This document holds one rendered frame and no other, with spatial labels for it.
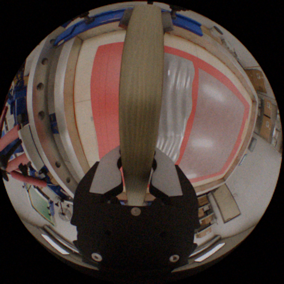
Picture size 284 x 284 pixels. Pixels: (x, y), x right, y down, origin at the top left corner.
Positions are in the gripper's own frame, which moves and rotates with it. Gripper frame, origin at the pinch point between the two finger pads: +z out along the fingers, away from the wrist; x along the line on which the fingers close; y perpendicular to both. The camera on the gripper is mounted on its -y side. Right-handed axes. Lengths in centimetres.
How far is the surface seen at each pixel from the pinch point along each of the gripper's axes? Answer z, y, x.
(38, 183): -8, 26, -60
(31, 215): -155, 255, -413
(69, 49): 1.9, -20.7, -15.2
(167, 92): 4.9, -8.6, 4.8
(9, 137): -10, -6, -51
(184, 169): 5.4, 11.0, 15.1
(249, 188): -41, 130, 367
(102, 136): 5.4, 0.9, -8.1
